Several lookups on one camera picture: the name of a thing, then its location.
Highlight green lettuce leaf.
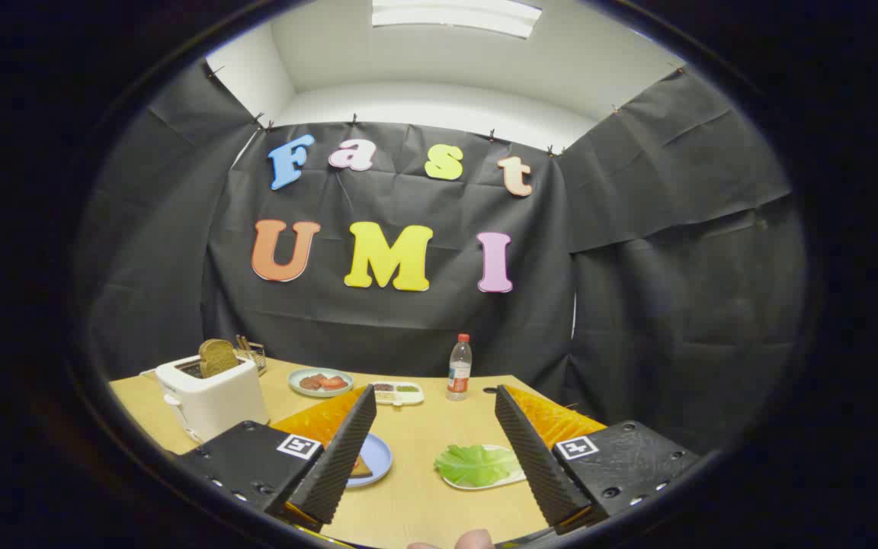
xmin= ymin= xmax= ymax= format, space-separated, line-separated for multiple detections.
xmin=434 ymin=445 xmax=522 ymax=487

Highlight clear red-capped water bottle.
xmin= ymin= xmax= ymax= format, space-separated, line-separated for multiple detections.
xmin=447 ymin=333 xmax=473 ymax=402

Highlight black backdrop cloth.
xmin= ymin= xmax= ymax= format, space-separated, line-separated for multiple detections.
xmin=77 ymin=61 xmax=809 ymax=458

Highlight white plate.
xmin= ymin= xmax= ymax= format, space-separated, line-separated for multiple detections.
xmin=439 ymin=445 xmax=527 ymax=490

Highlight light blue plate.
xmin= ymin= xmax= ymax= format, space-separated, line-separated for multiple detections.
xmin=346 ymin=433 xmax=394 ymax=489

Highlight brown toast slice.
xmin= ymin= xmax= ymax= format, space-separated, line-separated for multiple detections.
xmin=197 ymin=339 xmax=240 ymax=379

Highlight white toaster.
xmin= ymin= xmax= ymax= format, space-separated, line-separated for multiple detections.
xmin=155 ymin=352 xmax=271 ymax=443

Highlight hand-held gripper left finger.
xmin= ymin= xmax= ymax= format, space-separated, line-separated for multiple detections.
xmin=176 ymin=385 xmax=377 ymax=533

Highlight metal wire utensil holder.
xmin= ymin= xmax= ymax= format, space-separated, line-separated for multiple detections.
xmin=235 ymin=334 xmax=268 ymax=376

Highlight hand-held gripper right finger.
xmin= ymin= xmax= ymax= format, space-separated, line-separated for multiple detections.
xmin=494 ymin=384 xmax=703 ymax=535

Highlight pale green plate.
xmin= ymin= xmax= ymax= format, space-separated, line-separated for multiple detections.
xmin=288 ymin=368 xmax=354 ymax=399

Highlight white divided condiment dish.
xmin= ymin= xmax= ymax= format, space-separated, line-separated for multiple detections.
xmin=369 ymin=380 xmax=425 ymax=406

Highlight ceiling light panel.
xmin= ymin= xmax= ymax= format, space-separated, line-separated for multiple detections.
xmin=370 ymin=0 xmax=543 ymax=39

